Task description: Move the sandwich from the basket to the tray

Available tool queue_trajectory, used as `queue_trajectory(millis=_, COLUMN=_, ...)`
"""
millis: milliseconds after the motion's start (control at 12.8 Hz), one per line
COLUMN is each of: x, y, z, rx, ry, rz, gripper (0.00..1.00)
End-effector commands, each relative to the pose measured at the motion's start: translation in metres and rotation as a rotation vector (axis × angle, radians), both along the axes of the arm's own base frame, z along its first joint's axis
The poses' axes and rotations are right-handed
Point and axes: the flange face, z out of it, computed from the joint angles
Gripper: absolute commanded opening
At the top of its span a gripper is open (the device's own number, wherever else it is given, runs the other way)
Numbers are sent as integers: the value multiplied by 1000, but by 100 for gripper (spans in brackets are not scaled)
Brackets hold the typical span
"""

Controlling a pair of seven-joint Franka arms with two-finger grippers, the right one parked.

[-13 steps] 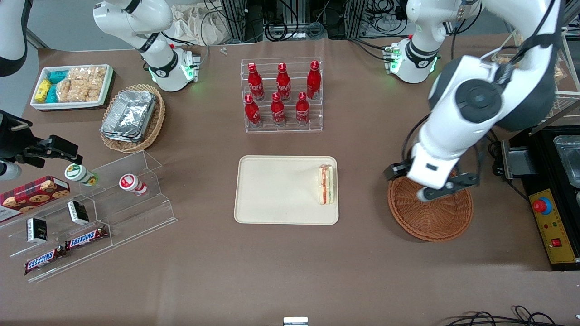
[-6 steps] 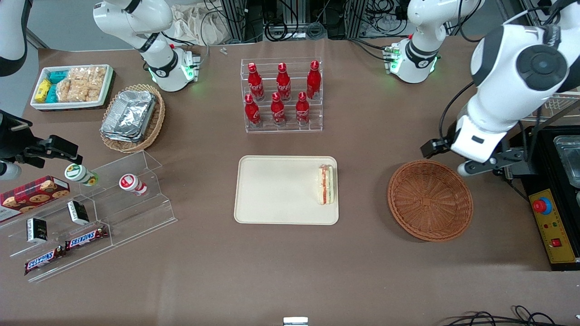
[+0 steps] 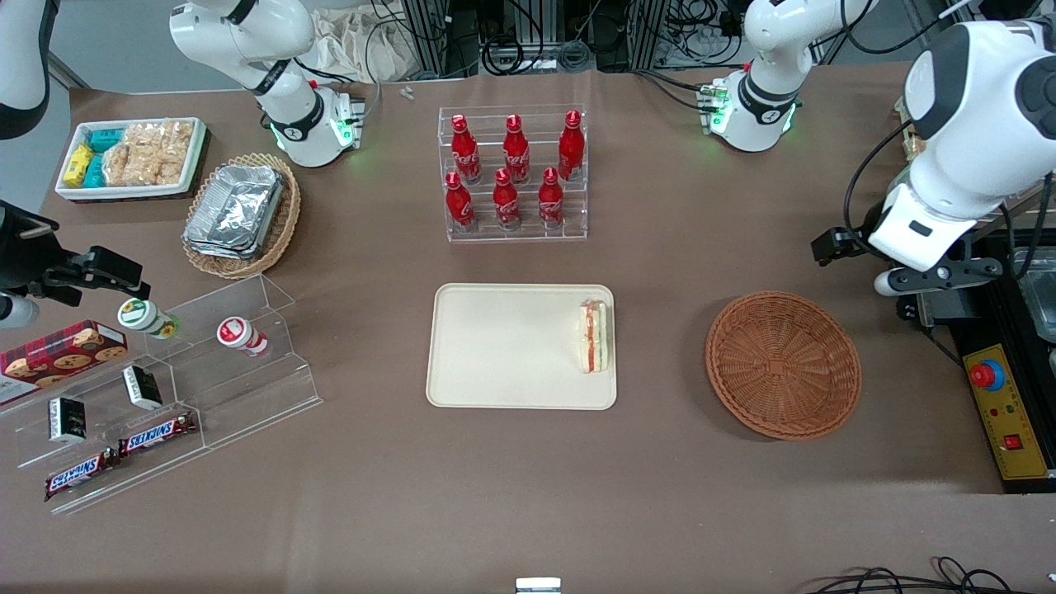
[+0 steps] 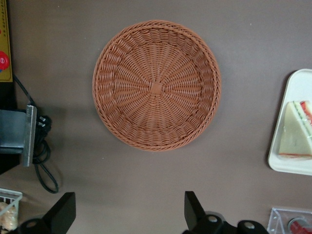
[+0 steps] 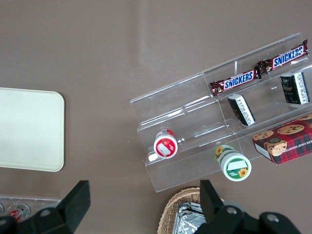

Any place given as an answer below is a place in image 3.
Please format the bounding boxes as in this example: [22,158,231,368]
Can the small dark snack box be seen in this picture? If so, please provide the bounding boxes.
[121,365,164,412]
[47,396,89,446]

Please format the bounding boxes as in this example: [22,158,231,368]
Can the red strawberry yogurt cup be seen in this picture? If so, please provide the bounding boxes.
[216,316,271,358]

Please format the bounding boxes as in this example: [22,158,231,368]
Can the cream plastic tray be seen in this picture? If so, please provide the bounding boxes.
[425,283,619,412]

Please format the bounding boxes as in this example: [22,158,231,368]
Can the Snickers chocolate bar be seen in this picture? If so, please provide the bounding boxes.
[43,449,121,503]
[118,410,200,458]

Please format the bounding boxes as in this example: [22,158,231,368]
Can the brown wicker basket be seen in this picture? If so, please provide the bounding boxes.
[705,290,864,442]

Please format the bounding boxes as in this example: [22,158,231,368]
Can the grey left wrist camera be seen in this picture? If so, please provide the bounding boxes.
[873,258,1006,298]

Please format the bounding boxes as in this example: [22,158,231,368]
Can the stacked aluminium foil trays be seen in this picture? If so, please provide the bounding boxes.
[182,163,286,262]

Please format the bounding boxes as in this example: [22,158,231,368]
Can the yellow emergency stop control box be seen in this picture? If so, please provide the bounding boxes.
[949,322,1056,496]

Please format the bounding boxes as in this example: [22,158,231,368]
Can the yellow snack packet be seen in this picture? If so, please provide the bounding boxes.
[63,144,95,190]

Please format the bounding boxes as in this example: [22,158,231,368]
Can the beige cloth bag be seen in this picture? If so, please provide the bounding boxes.
[311,7,431,84]

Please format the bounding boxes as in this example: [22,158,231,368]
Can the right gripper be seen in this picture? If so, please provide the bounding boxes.
[0,201,153,300]

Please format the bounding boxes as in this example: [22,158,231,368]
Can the black floor cables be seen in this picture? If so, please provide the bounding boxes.
[810,556,1056,594]

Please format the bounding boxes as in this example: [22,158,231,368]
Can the white snack bin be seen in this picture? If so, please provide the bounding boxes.
[54,116,208,202]

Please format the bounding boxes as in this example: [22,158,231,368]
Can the red plaid cookie box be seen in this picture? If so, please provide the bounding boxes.
[0,319,130,406]

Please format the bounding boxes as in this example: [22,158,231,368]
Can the clear bag of crackers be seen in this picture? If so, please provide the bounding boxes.
[102,123,158,187]
[144,120,196,185]

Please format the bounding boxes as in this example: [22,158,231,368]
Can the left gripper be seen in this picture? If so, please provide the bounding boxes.
[811,182,979,272]

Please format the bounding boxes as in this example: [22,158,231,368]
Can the red cola bottle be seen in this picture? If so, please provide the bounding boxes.
[450,113,483,185]
[502,114,531,185]
[492,167,522,231]
[445,170,477,233]
[558,109,586,182]
[537,167,565,230]

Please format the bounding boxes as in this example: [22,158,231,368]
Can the light wicker basket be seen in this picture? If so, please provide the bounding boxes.
[181,152,303,281]

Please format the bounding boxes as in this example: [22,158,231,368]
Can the triangle sandwich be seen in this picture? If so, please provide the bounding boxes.
[577,299,612,375]

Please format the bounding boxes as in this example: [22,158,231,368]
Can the grey metal bracket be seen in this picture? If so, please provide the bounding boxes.
[916,289,959,331]

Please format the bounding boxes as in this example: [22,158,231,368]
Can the black coiled cable bundle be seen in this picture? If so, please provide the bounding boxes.
[481,31,547,77]

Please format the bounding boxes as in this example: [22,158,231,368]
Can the shiny metal container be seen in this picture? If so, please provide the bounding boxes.
[1011,246,1056,341]

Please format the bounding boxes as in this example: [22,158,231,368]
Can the clear acrylic bottle rack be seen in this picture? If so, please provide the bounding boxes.
[436,105,589,243]

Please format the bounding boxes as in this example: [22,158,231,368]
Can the clear acrylic stepped stand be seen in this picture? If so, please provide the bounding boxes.
[0,273,323,517]

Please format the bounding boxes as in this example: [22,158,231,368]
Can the green sunflower yogurt cup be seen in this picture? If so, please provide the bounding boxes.
[116,298,181,342]

